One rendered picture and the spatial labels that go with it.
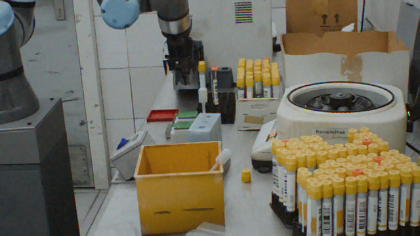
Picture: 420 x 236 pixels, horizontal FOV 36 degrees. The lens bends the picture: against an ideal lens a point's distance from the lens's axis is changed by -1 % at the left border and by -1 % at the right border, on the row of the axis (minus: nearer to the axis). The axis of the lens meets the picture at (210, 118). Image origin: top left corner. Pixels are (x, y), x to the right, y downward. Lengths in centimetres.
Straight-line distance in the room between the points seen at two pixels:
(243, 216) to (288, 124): 20
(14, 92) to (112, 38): 182
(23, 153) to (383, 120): 70
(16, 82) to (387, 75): 81
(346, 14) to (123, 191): 117
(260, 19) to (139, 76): 152
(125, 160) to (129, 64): 202
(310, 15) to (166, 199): 125
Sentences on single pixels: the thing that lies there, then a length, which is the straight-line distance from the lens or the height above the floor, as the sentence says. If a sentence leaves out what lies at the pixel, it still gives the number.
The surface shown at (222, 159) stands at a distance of 99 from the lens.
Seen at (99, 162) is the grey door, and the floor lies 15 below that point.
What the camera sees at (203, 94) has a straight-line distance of 117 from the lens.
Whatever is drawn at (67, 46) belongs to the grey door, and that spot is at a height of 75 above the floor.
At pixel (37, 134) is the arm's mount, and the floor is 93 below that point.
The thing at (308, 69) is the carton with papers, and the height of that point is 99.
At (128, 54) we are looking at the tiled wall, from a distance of 318.
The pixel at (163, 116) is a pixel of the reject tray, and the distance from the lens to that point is 156.
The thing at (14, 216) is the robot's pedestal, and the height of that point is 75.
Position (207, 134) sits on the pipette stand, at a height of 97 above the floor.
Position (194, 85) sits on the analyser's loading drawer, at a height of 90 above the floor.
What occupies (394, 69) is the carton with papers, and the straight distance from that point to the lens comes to 151.
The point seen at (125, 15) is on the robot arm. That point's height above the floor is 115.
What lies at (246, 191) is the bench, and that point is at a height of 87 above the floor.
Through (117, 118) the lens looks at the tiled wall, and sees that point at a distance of 328.
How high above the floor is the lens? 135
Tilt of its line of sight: 18 degrees down
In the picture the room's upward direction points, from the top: 3 degrees counter-clockwise
